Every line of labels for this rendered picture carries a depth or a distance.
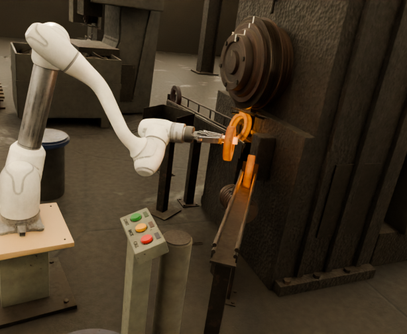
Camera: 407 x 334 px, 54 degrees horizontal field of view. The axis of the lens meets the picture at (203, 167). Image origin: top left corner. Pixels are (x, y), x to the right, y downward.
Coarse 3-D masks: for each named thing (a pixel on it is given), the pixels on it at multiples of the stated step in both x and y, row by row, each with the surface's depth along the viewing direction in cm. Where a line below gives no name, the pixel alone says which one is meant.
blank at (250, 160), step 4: (248, 156) 173; (252, 156) 173; (248, 160) 171; (252, 160) 171; (248, 164) 170; (252, 164) 170; (248, 168) 170; (252, 168) 169; (248, 172) 169; (252, 172) 169; (244, 176) 170; (248, 176) 170; (244, 180) 171; (248, 180) 170; (244, 184) 172; (248, 184) 172; (244, 188) 177; (248, 188) 174
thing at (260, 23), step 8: (240, 24) 211; (256, 24) 197; (264, 24) 190; (264, 32) 190; (272, 32) 190; (272, 40) 188; (272, 48) 186; (280, 48) 189; (272, 56) 186; (280, 56) 189; (272, 64) 188; (280, 64) 190; (272, 72) 190; (264, 80) 192; (272, 80) 192; (264, 88) 192; (272, 88) 195; (232, 96) 222; (256, 96) 199; (264, 96) 198; (240, 104) 214; (248, 104) 207; (256, 104) 204
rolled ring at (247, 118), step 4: (240, 112) 227; (236, 116) 229; (240, 116) 226; (244, 116) 223; (248, 116) 221; (232, 120) 232; (236, 120) 230; (244, 120) 222; (248, 120) 219; (232, 124) 231; (236, 124) 232; (244, 124) 221; (248, 124) 219; (244, 128) 220; (248, 128) 219; (244, 132) 219; (248, 132) 219; (240, 136) 221; (244, 136) 220
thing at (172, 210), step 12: (144, 108) 251; (156, 108) 263; (168, 108) 265; (168, 120) 268; (180, 120) 244; (192, 120) 256; (168, 144) 257; (168, 156) 260; (168, 168) 264; (168, 180) 269; (168, 192) 273; (156, 204) 276; (156, 216) 269; (168, 216) 271
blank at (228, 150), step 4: (228, 128) 170; (232, 128) 170; (228, 132) 168; (232, 132) 168; (228, 136) 167; (232, 136) 167; (224, 140) 167; (228, 140) 167; (232, 140) 168; (224, 144) 167; (228, 144) 167; (232, 144) 177; (224, 148) 168; (228, 148) 167; (232, 148) 177; (224, 152) 169; (228, 152) 168; (232, 152) 176; (224, 156) 170; (228, 156) 170; (232, 156) 178; (228, 160) 173
